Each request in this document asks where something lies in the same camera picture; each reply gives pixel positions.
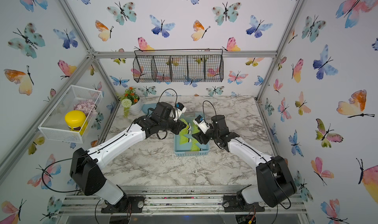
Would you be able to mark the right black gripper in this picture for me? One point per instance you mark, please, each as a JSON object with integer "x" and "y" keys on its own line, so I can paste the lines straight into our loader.
{"x": 201, "y": 138}

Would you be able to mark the yellow lidded jar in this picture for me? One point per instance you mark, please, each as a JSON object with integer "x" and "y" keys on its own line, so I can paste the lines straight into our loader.
{"x": 76, "y": 121}

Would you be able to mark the white wire wall basket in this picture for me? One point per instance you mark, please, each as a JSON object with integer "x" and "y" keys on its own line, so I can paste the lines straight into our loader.
{"x": 54, "y": 127}

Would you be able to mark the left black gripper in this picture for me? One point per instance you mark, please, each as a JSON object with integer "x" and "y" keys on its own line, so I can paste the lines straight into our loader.
{"x": 179, "y": 126}

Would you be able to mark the light blue perforated storage box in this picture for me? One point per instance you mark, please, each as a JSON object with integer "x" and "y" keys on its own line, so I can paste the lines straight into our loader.
{"x": 185, "y": 150}

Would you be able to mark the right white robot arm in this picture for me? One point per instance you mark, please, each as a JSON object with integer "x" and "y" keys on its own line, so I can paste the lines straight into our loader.
{"x": 275, "y": 183}

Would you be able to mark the light blue plastic scoop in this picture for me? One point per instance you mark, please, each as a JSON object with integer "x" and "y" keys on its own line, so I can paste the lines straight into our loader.
{"x": 148, "y": 108}

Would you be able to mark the pink flower bundle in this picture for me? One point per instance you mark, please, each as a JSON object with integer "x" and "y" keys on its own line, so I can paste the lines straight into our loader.
{"x": 88, "y": 107}

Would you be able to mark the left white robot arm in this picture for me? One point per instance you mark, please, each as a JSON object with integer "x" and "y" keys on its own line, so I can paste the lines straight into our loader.
{"x": 87, "y": 165}

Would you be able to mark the black wire wall basket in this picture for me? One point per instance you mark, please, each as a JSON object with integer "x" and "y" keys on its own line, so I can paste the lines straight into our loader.
{"x": 178, "y": 66}

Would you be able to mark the white pot with artificial plant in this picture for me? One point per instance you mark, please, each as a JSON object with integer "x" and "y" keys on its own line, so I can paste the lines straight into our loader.
{"x": 131, "y": 102}

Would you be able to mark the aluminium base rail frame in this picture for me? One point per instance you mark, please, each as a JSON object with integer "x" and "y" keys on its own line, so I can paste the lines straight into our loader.
{"x": 183, "y": 202}

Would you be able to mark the yellow shuttlecock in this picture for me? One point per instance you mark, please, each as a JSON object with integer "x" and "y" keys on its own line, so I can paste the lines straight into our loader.
{"x": 184, "y": 140}
{"x": 195, "y": 129}
{"x": 185, "y": 122}
{"x": 195, "y": 148}
{"x": 186, "y": 131}

